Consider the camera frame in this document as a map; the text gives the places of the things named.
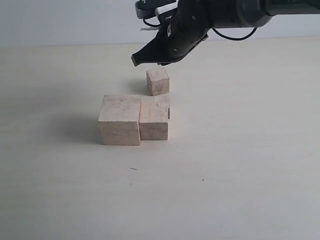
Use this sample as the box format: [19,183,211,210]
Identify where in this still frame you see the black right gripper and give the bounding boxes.
[131,0,212,67]

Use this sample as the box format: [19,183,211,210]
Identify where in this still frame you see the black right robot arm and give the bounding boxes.
[131,0,320,66]

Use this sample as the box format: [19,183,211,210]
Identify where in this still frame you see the smallest wooden cube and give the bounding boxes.
[167,107,171,119]

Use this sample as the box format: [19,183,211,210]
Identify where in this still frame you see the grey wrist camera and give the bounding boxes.
[135,0,177,20]

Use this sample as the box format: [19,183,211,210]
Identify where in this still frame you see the second largest wooden cube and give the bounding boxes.
[139,95,170,141]

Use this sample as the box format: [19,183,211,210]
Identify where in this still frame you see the large wooden cube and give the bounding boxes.
[97,95,141,146]

